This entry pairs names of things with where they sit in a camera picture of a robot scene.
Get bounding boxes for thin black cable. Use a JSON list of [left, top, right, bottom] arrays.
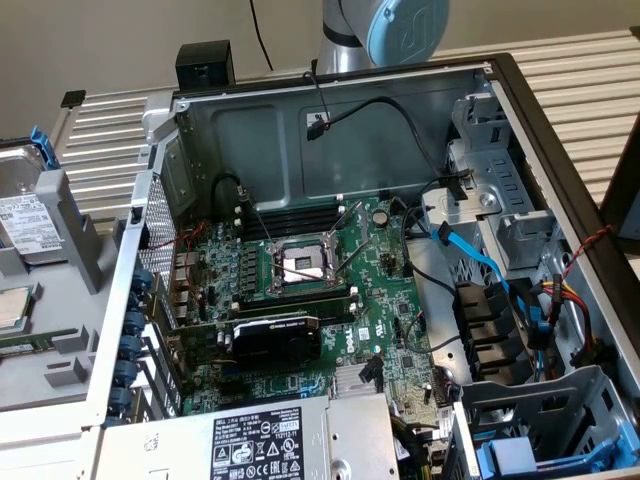
[[247, 0, 275, 71]]

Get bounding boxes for blue disk caddy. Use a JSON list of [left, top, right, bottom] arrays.
[[474, 424, 640, 476]]

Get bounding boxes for silver chipset heatsink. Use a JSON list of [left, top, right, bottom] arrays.
[[333, 367, 376, 399]]

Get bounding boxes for grey power supply unit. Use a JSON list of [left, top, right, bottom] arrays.
[[99, 392, 401, 480]]

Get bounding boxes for black mount box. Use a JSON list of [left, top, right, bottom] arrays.
[[175, 40, 236, 94]]

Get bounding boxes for sleeved yellow black wire bundle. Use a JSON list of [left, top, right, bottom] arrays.
[[392, 417, 444, 480]]

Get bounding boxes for metal disk bay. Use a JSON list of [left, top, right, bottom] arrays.
[[452, 364, 640, 480]]

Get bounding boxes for grey parts rack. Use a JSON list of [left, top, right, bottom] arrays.
[[0, 169, 126, 411]]

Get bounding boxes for blue SATA wire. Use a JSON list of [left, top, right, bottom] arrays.
[[429, 222, 556, 351]]

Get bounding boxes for black wire with connector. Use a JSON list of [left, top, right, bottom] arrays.
[[305, 97, 471, 201]]

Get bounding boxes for black plastic card guide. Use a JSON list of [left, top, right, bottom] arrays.
[[452, 279, 531, 386]]

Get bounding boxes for silver CPU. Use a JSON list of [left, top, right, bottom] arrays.
[[0, 287, 36, 331]]

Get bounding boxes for green Dell motherboard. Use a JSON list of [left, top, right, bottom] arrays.
[[169, 194, 451, 416]]

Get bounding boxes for black RAM slot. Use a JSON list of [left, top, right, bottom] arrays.
[[247, 207, 342, 224], [234, 292, 359, 310], [237, 303, 359, 325], [247, 218, 345, 237]]

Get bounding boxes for hard disk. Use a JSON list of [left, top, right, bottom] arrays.
[[0, 127, 69, 266]]

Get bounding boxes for black SATA cable with plug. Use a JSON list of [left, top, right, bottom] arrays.
[[359, 357, 384, 396]]

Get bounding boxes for metal drive cage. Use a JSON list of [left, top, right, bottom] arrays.
[[419, 94, 551, 271]]

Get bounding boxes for CPU socket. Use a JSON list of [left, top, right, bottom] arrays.
[[267, 232, 346, 296]]

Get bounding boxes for open Dell PC case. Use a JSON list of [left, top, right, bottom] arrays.
[[82, 52, 640, 480]]

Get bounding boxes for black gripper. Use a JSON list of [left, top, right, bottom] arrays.
[[599, 112, 640, 239]]

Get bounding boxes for red black twisted wire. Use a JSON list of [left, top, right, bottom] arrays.
[[564, 224, 616, 281]]

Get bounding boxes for metal socket cover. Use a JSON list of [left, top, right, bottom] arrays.
[[324, 199, 374, 251]]

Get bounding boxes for green RAM stick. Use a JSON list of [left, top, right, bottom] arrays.
[[0, 337, 56, 359]]

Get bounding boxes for thin black red wire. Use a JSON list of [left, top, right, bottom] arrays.
[[302, 69, 334, 130]]

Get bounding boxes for red yellow power wires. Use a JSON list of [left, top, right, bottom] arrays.
[[529, 279, 616, 371]]

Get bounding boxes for black Nvidia graphics card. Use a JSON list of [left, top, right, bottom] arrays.
[[167, 312, 324, 371]]

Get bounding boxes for metal locking lever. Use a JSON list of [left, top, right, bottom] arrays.
[[278, 265, 327, 280], [340, 201, 364, 280], [239, 194, 275, 247]]

